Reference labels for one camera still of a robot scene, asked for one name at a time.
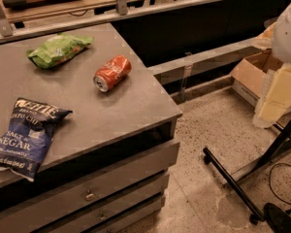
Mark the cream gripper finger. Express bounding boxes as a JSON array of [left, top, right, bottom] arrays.
[[257, 63, 291, 123]]

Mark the red coke can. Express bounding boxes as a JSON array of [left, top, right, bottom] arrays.
[[93, 55, 132, 92]]

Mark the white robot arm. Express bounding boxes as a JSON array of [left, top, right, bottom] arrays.
[[253, 3, 291, 128]]

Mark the green chip bag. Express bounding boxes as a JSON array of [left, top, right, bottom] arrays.
[[26, 33, 93, 69]]

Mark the blue chip bag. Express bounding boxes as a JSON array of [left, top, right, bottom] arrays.
[[0, 98, 71, 182]]

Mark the cardboard box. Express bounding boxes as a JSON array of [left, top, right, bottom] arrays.
[[230, 50, 282, 107]]

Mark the black metal stand base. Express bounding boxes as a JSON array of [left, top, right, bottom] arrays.
[[203, 119, 291, 225]]

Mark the black foot pedal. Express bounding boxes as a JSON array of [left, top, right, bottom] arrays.
[[264, 203, 291, 233]]

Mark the middle drawer front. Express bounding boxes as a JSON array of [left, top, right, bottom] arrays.
[[46, 173, 169, 233]]

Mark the drawer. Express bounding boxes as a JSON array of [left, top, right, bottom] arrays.
[[0, 140, 179, 233], [82, 194, 165, 233], [46, 173, 169, 233]]

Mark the grey drawer cabinet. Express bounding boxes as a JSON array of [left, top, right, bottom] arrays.
[[0, 22, 183, 233]]

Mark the lower drawer front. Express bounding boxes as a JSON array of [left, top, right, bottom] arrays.
[[82, 194, 165, 233]]

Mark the upper drawer front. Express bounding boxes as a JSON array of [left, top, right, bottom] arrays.
[[0, 140, 179, 233]]

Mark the black floor cable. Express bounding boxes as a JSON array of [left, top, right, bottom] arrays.
[[268, 162, 291, 207]]

